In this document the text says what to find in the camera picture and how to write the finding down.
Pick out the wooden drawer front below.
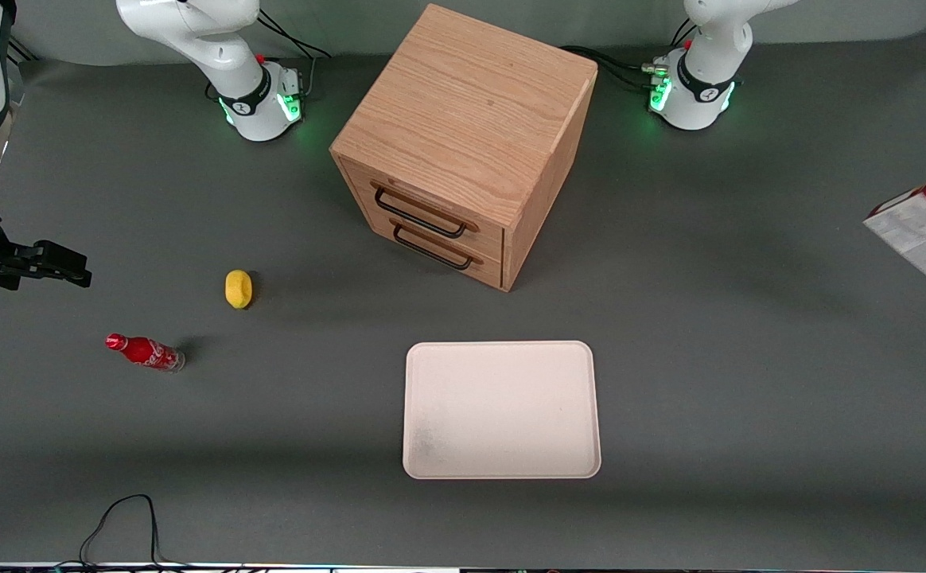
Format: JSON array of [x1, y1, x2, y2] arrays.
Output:
[[339, 158, 506, 257], [368, 209, 505, 290]]

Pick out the black arm base cables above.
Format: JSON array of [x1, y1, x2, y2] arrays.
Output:
[[561, 18, 698, 90], [256, 8, 333, 101]]

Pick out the black right arm base cables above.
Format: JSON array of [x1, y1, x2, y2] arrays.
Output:
[[256, 8, 333, 101]]

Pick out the black wire drawer handle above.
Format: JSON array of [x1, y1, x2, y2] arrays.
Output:
[[392, 224, 474, 271], [373, 186, 469, 240]]

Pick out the red cookie box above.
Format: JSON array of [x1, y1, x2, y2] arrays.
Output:
[[863, 177, 926, 310]]

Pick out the beige plastic tray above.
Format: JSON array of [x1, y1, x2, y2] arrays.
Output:
[[403, 341, 602, 480]]

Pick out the black cable loop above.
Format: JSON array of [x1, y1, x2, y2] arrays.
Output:
[[53, 494, 193, 571]]

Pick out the wooden two-drawer cabinet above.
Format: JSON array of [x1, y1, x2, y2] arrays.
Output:
[[329, 4, 599, 293]]

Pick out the yellow lemon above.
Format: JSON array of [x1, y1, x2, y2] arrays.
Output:
[[225, 270, 254, 310]]

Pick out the red cola bottle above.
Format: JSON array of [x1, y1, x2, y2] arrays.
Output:
[[105, 333, 186, 373]]

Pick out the black left arm base cables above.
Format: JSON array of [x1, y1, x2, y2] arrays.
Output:
[[561, 18, 698, 90]]

